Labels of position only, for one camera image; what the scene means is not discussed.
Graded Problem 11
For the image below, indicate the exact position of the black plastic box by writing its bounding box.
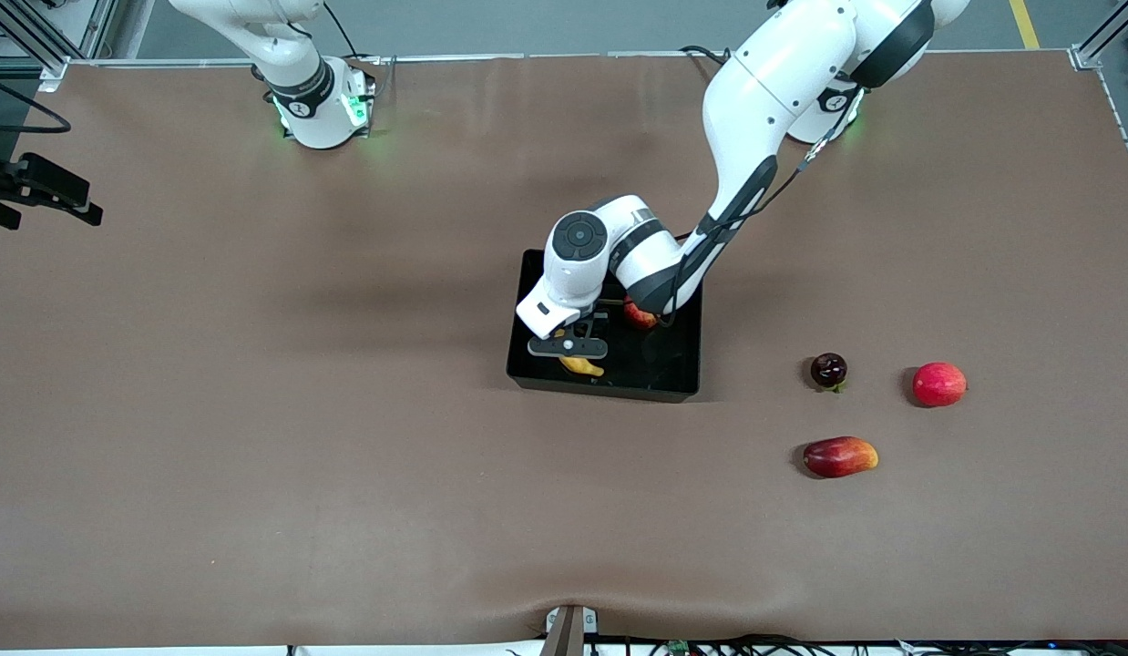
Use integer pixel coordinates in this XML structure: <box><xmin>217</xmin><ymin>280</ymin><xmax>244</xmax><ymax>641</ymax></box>
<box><xmin>506</xmin><ymin>248</ymin><xmax>704</xmax><ymax>404</ymax></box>

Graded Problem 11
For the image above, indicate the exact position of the dark purple plum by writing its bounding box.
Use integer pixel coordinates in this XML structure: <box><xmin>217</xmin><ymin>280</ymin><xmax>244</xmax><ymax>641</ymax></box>
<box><xmin>809</xmin><ymin>352</ymin><xmax>849</xmax><ymax>395</ymax></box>

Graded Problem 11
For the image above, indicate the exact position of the red orange mango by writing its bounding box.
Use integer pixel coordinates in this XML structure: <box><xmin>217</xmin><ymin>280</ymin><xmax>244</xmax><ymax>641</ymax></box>
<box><xmin>803</xmin><ymin>436</ymin><xmax>880</xmax><ymax>479</ymax></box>

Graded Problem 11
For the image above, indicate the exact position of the pink red round fruit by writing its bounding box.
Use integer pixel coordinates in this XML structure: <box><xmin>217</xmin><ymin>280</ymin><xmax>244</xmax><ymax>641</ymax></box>
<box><xmin>912</xmin><ymin>361</ymin><xmax>969</xmax><ymax>408</ymax></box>

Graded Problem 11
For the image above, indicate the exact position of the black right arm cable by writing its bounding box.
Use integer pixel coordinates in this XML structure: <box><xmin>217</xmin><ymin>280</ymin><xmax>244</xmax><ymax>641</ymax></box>
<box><xmin>0</xmin><ymin>77</ymin><xmax>73</xmax><ymax>135</ymax></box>

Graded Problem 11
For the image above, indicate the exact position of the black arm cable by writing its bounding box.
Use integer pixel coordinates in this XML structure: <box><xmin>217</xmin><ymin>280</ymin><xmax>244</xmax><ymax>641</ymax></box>
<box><xmin>0</xmin><ymin>77</ymin><xmax>73</xmax><ymax>135</ymax></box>
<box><xmin>660</xmin><ymin>87</ymin><xmax>861</xmax><ymax>327</ymax></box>

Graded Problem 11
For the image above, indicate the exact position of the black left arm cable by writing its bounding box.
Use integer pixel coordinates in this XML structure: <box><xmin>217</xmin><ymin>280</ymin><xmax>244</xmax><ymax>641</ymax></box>
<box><xmin>660</xmin><ymin>87</ymin><xmax>861</xmax><ymax>327</ymax></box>

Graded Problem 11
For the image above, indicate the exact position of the brown camera mount post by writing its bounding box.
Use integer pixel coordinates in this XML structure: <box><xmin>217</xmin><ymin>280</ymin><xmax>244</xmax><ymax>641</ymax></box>
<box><xmin>539</xmin><ymin>605</ymin><xmax>600</xmax><ymax>656</ymax></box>

